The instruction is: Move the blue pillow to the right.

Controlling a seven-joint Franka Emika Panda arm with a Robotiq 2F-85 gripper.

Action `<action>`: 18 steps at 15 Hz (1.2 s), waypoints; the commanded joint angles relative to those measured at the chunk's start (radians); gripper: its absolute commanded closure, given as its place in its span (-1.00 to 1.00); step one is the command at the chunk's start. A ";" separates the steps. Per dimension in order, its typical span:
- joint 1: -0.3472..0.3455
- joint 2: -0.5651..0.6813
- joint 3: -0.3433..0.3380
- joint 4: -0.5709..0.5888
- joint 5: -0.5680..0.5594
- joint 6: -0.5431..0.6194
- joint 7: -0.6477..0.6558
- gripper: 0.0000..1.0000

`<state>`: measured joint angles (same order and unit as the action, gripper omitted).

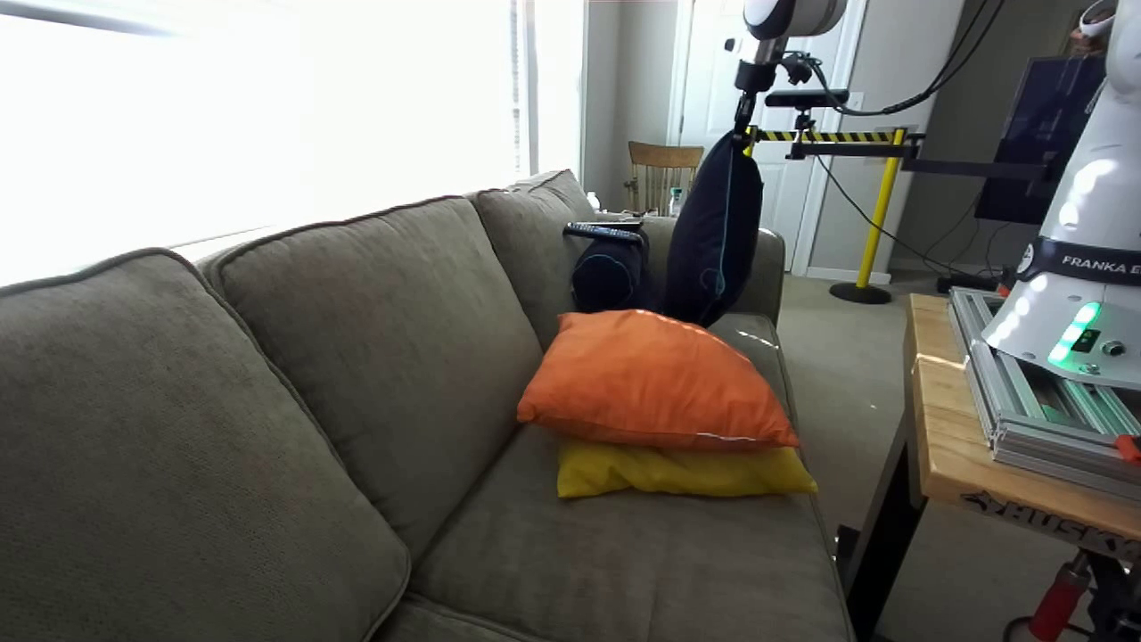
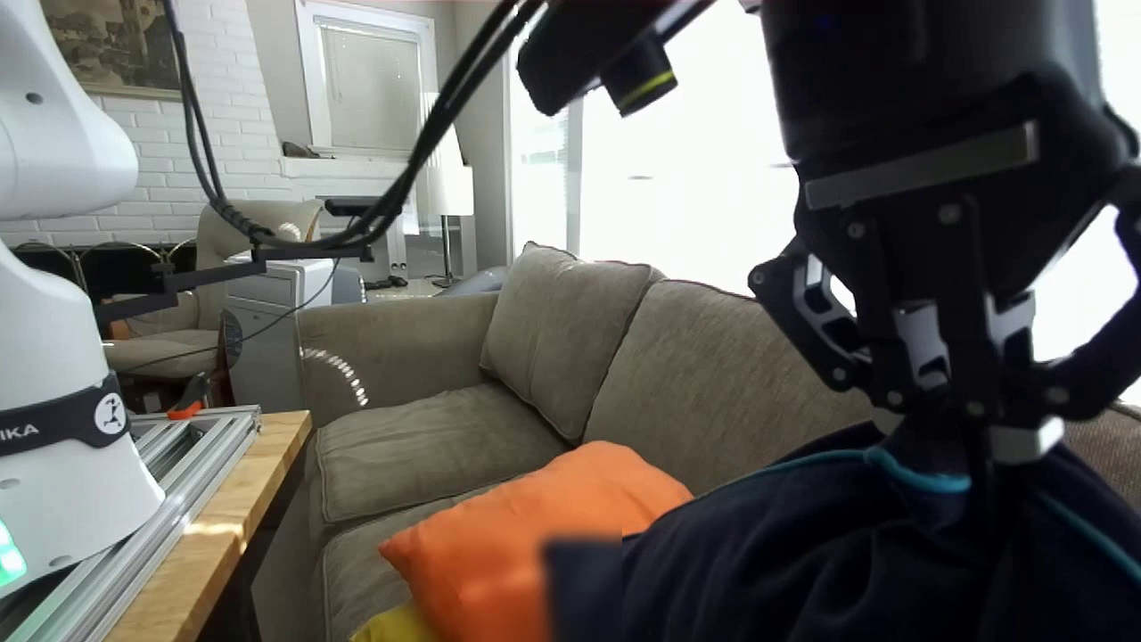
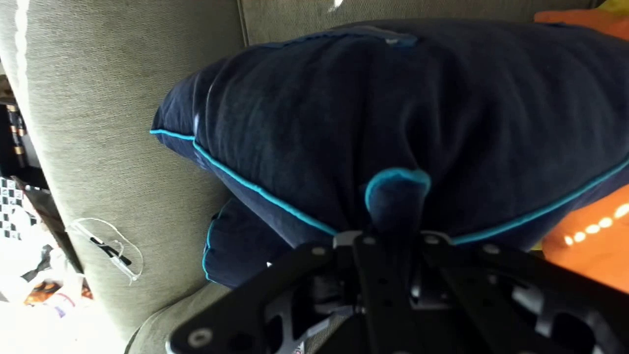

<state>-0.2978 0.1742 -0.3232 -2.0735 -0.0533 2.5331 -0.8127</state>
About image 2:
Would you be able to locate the dark navy blue cloth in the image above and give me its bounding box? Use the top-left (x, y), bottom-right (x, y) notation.
top-left (537, 420), bottom-right (1141, 642)

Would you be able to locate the orange pillow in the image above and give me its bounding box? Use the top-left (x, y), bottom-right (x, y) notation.
top-left (378, 438), bottom-right (696, 642)

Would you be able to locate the yellow pillow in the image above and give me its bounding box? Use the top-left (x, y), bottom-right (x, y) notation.
top-left (348, 598), bottom-right (438, 642)

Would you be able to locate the white floor lamp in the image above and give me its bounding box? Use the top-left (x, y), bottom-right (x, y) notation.
top-left (408, 86), bottom-right (476, 281)

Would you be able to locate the grey-brown fabric sofa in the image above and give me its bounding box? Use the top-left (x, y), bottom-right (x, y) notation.
top-left (249, 239), bottom-right (1141, 642)

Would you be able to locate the black flat panel on stand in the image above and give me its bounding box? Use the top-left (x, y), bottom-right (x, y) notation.
top-left (321, 194), bottom-right (405, 288)

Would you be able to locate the white framed interior window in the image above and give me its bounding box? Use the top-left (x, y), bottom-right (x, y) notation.
top-left (296, 0), bottom-right (443, 183)

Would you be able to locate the beige armchair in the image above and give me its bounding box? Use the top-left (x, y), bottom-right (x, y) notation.
top-left (103, 194), bottom-right (326, 386)

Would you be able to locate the white cabinet box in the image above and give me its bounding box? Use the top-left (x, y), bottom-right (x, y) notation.
top-left (219, 258), bottom-right (341, 414)

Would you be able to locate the wooden table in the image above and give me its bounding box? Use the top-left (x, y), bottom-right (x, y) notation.
top-left (103, 408), bottom-right (315, 642)

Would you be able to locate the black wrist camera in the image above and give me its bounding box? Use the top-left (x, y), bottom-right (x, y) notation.
top-left (514, 0), bottom-right (720, 123)

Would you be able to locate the aluminium rail base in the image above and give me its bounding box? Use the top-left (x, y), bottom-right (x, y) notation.
top-left (0, 402), bottom-right (265, 642)

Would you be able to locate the framed wall picture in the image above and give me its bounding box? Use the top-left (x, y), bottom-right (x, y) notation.
top-left (38, 0), bottom-right (196, 109)

